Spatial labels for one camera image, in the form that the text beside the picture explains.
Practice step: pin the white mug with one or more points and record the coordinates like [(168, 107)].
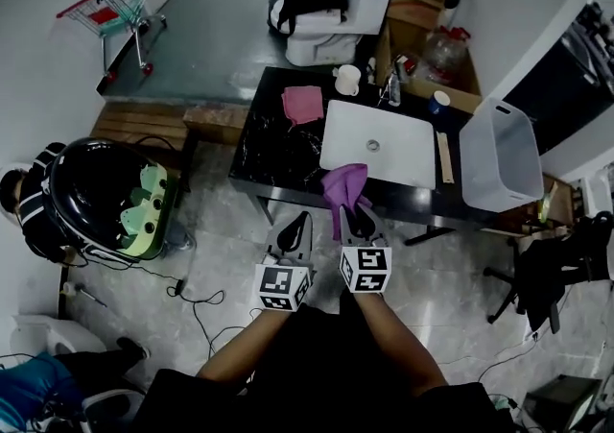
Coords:
[(346, 79)]

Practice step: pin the black shoe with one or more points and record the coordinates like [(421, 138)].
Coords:
[(133, 347)]

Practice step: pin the black dome shell green inside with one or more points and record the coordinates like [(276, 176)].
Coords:
[(91, 186)]

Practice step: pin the white plastic basket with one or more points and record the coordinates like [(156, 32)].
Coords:
[(484, 172)]

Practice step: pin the white toilet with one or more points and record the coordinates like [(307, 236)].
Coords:
[(336, 28)]

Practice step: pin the wooden slat bench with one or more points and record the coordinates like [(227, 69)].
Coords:
[(139, 121)]

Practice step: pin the red shopping cart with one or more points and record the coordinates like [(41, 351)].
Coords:
[(115, 8)]

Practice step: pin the black cabinet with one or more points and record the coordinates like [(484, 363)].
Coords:
[(561, 80)]

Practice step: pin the chrome faucet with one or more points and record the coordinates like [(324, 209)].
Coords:
[(394, 83)]

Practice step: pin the person's left forearm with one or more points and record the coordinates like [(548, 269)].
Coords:
[(249, 349)]

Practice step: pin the black bag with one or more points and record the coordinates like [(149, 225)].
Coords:
[(307, 1)]

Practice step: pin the screwdriver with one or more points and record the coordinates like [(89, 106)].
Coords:
[(91, 295)]

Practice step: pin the wooden strip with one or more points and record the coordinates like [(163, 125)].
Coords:
[(446, 157)]

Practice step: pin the black box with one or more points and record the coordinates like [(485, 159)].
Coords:
[(561, 400)]

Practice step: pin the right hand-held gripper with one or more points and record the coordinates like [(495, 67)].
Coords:
[(364, 268)]

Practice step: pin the blue cloth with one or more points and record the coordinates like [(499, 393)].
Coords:
[(33, 388)]

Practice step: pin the black office chair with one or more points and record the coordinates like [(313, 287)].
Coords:
[(556, 263)]

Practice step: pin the white tape roll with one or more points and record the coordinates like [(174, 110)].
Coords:
[(69, 288)]

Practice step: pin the person's black clothing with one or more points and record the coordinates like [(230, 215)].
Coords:
[(326, 388)]

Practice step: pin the white rounded seat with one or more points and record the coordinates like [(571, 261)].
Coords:
[(53, 332)]

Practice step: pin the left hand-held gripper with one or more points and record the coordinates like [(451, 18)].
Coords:
[(283, 284)]

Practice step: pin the purple towel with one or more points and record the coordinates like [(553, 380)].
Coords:
[(343, 184)]

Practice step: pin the open cardboard box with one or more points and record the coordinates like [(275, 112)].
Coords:
[(408, 13)]

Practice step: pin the white rectangular sink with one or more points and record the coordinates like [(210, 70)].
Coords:
[(384, 128)]

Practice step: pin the pink towel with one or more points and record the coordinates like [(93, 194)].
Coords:
[(302, 103)]

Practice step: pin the brown stone block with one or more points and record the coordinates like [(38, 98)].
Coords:
[(216, 121)]

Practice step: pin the blue paper cup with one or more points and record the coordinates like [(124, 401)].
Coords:
[(437, 103)]

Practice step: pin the black marble table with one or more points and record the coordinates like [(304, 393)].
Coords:
[(273, 152)]

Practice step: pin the person's right forearm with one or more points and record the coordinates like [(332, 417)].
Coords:
[(398, 344)]

